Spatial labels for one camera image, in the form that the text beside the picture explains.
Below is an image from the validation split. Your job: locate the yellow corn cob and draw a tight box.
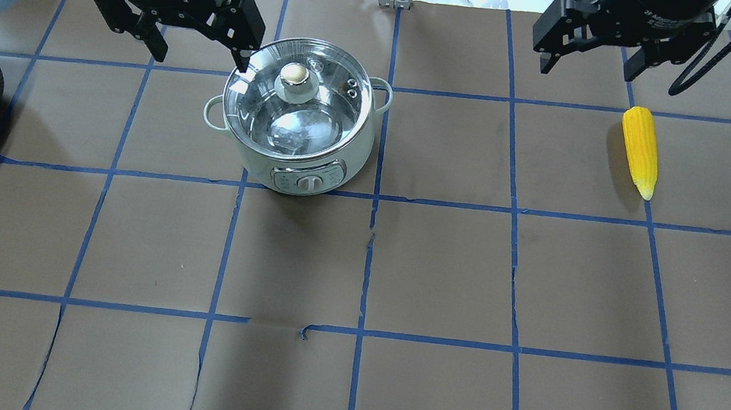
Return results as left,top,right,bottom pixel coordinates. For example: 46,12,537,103
622,106,659,201

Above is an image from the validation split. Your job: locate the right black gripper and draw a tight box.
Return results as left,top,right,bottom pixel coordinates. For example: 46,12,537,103
531,0,731,90

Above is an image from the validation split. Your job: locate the pale green electric pot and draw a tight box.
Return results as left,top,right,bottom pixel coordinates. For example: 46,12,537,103
203,37,394,196

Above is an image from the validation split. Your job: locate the glass pot lid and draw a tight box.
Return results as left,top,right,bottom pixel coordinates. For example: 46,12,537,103
222,37,388,161

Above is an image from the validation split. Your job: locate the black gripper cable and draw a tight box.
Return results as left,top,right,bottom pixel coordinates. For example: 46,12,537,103
667,0,731,105

